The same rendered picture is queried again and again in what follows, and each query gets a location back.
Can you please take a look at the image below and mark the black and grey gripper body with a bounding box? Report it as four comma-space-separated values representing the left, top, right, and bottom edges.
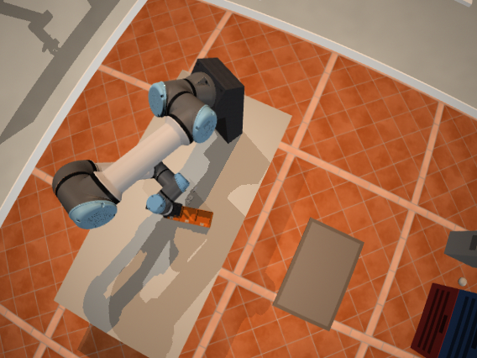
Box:
166, 202, 183, 218

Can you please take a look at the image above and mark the grey domino tile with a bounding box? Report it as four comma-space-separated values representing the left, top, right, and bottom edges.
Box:
185, 194, 194, 204

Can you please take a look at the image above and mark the orange rack of bins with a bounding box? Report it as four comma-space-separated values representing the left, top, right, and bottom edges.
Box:
168, 206, 213, 228

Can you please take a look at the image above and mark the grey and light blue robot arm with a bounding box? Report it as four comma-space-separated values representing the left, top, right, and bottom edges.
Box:
52, 72, 217, 229

